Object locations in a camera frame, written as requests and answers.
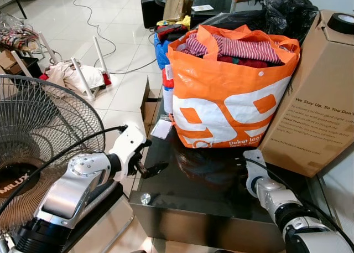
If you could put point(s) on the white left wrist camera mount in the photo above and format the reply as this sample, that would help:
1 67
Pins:
128 139

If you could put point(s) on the white red package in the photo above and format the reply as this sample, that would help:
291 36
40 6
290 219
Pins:
167 87

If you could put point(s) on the small open cardboard box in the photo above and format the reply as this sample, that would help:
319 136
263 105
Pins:
148 106

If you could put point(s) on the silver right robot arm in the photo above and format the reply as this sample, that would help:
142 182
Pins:
287 208

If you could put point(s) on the blue plastic bag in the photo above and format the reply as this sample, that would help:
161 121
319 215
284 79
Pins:
161 53

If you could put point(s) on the black plastic rubbish bag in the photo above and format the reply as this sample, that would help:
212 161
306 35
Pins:
287 12

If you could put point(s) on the black tape roll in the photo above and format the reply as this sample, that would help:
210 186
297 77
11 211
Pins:
342 24

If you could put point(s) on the black glass table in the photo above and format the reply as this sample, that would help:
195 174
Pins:
215 192

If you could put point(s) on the red white striped cloth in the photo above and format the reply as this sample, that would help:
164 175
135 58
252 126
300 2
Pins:
243 47

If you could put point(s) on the black ottoman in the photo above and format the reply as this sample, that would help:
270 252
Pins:
150 9

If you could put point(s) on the orange white shopping bag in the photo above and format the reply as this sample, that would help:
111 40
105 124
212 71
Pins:
227 103

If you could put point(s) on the white tube rack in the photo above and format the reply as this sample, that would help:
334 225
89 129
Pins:
99 55

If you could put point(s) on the white paper card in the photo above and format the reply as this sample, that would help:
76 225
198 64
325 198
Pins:
161 129

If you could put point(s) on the brown paper bag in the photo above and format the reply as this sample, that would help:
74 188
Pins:
175 8

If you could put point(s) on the beige cloth pile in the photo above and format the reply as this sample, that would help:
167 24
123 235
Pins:
69 75

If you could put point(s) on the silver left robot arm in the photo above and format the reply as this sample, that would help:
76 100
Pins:
72 189

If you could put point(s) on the tall brown cardboard box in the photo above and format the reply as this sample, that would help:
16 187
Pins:
315 109

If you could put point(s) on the white paper sheet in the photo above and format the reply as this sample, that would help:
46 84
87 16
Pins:
202 8

